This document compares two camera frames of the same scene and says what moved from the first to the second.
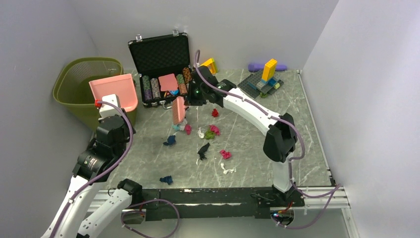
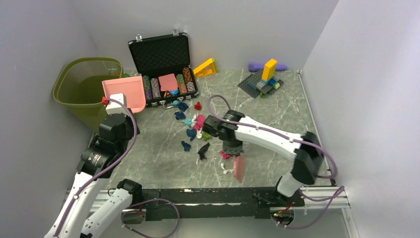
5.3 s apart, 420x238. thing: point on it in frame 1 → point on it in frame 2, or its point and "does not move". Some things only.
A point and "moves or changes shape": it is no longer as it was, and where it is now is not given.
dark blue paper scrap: [171, 140] → [191, 133]
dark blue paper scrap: [168, 179] → [186, 146]
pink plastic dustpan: [123, 86] moves or changes shape
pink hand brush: [179, 109] → [239, 167]
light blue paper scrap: [176, 127] → [187, 121]
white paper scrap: [182, 127] → [193, 121]
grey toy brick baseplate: [253, 85] does not move
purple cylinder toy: [255, 67] does not move
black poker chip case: [163, 63] does not move
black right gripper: [191, 100] → [233, 151]
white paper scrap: [200, 135] does not move
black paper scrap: [202, 151] does not move
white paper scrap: [226, 170] does not move
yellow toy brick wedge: [210, 64] does not move
